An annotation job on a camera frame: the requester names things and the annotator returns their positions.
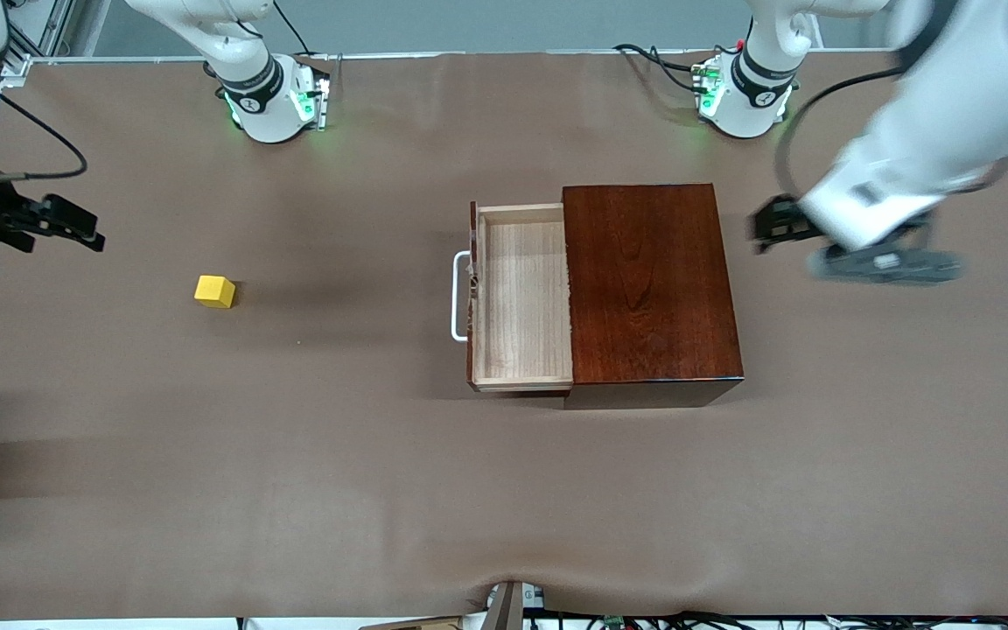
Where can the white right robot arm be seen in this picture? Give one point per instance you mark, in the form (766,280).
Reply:
(259,105)

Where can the dark wooden drawer cabinet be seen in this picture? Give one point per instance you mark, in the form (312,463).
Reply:
(653,280)

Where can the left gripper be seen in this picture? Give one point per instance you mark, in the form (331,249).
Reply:
(775,223)

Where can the yellow block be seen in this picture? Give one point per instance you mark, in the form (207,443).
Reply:
(213,291)

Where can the aluminium frame profile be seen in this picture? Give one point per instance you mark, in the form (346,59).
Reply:
(31,39)

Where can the brown table cover cloth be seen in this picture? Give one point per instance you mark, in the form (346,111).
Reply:
(294,525)

